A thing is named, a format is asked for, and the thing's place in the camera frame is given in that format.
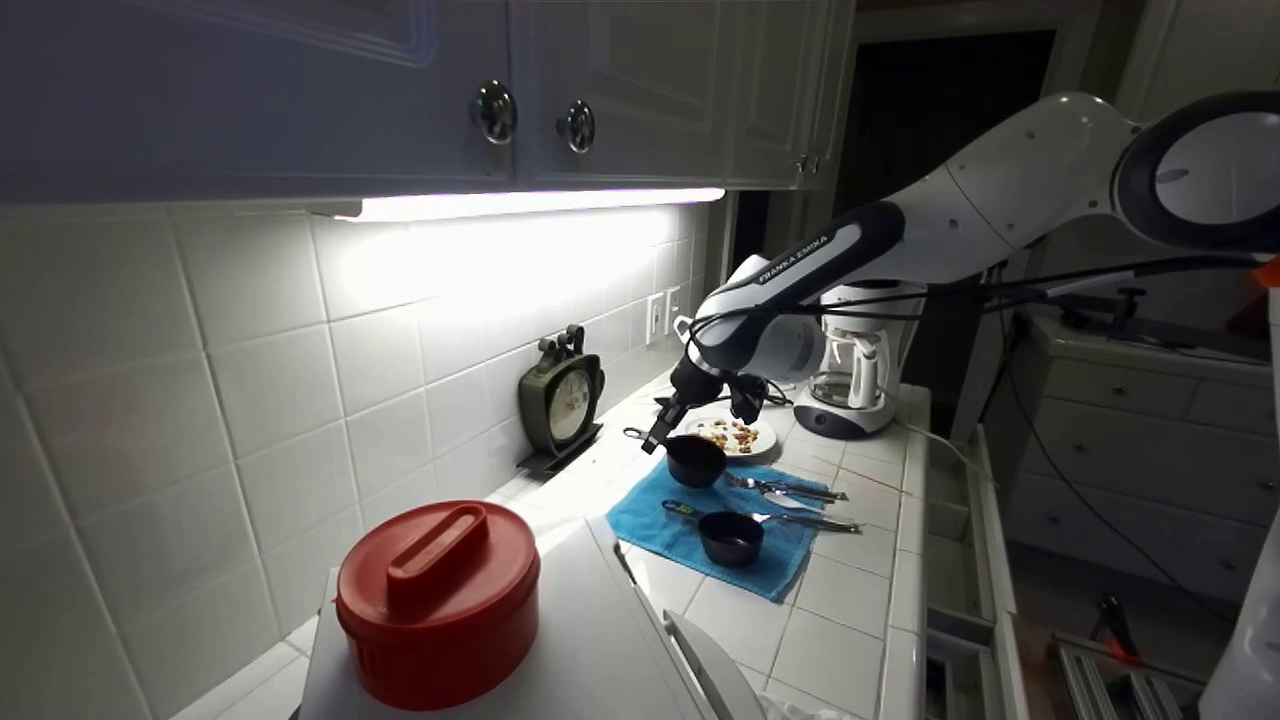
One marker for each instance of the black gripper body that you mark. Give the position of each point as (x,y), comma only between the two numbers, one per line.
(724,386)

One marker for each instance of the black measuring cup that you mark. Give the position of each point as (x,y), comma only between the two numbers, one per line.
(731,542)
(698,462)

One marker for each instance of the brown food pieces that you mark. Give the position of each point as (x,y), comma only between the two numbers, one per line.
(742,432)

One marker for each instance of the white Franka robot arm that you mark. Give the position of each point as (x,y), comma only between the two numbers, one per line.
(985,203)

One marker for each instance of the white plate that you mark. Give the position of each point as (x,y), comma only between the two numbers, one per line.
(766,440)

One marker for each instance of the silver fork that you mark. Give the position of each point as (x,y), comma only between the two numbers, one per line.
(820,521)
(766,479)

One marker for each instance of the blue cloth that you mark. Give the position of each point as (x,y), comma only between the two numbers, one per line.
(655,527)

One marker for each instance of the silver spoon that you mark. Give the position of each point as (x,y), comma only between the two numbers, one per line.
(803,491)

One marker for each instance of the white coffee maker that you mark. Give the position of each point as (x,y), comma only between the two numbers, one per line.
(862,364)

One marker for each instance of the under-cabinet light strip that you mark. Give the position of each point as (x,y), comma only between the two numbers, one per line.
(533,207)

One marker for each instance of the open white drawer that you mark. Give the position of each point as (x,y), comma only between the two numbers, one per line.
(951,574)

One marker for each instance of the round metal cabinet knob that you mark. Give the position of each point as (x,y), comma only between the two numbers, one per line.
(493,115)
(576,129)

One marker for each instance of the red lidded container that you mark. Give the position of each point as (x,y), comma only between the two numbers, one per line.
(432,613)

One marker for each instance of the narrow white cabinet door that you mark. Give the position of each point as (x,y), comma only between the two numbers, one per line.
(787,83)

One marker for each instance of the white drawer cabinet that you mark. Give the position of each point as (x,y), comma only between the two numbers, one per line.
(1146,465)

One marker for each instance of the wide cabinet door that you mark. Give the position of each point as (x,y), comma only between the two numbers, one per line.
(243,93)

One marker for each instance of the white wall outlet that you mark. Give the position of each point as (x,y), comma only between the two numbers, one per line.
(655,323)
(673,310)

